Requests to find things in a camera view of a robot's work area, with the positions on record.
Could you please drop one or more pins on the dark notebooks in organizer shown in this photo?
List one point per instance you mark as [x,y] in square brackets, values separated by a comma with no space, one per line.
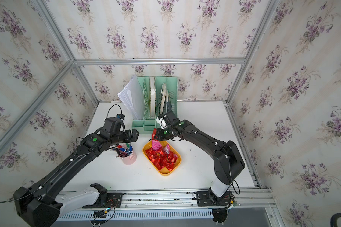
[165,104]

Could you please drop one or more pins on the pens in cup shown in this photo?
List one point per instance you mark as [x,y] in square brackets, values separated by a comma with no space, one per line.
[123,151]

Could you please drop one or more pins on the white paper stack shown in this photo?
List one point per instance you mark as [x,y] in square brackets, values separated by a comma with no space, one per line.
[133,98]

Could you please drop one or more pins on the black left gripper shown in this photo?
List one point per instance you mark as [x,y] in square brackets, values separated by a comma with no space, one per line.
[128,138]

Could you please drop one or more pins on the white book in organizer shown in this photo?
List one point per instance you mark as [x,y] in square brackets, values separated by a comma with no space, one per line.
[152,97]

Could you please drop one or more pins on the red tea bag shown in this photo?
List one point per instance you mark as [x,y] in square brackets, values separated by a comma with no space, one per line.
[159,164]
[163,157]
[152,155]
[169,164]
[173,157]
[154,134]

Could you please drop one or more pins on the yellow plastic storage tray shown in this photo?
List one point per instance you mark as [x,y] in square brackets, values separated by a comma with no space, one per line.
[164,171]

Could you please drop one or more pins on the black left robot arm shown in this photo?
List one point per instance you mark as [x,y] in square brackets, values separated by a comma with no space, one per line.
[40,205]

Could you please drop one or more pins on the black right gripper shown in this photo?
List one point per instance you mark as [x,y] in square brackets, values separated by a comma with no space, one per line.
[159,135]

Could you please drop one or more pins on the pink metal pen cup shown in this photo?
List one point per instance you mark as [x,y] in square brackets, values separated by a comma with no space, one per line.
[130,159]

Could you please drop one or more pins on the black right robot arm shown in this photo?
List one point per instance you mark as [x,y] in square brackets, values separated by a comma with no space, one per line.
[227,159]

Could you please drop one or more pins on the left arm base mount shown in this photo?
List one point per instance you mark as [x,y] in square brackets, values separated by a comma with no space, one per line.
[105,198]

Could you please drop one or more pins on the aluminium front rail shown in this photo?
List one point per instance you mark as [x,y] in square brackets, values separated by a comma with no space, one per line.
[163,199]

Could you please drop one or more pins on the pink tea bag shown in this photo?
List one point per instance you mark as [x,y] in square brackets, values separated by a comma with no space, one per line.
[156,145]
[166,149]

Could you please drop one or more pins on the mint green file organizer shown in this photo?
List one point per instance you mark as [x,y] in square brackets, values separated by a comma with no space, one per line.
[160,94]

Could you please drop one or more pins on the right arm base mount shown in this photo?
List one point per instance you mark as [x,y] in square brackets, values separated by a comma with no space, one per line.
[208,199]

